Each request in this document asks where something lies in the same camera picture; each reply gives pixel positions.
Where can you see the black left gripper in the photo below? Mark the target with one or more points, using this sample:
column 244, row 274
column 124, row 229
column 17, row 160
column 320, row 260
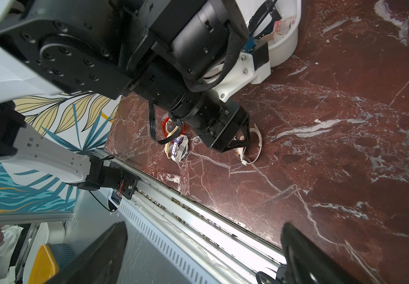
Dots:
column 227, row 129

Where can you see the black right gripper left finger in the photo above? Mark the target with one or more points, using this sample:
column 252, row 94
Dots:
column 100, row 262

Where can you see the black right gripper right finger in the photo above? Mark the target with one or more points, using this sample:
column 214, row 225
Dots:
column 307, row 263

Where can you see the white orange strap watch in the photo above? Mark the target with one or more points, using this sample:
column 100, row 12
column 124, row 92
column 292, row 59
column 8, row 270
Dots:
column 241, row 151

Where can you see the white pink strap watch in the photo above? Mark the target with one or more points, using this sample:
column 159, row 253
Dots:
column 279, row 29

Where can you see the black strap watch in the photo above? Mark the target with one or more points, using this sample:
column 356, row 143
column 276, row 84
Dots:
column 263, row 21

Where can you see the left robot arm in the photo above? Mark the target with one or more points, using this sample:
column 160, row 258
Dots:
column 174, row 54

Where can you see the red transparent watch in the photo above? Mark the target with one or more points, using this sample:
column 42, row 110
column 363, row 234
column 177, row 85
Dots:
column 163, row 122

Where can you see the white plastic storage box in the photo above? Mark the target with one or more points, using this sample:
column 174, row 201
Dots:
column 278, row 52

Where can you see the purple white strap watch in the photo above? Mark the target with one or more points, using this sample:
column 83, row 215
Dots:
column 178, row 149

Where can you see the cream strap watch on red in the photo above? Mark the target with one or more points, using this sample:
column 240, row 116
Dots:
column 169, row 128

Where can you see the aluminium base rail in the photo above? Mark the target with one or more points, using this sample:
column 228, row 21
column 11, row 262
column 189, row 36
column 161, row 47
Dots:
column 172, row 239

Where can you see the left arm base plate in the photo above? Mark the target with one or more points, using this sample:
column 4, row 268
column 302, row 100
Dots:
column 125, row 189

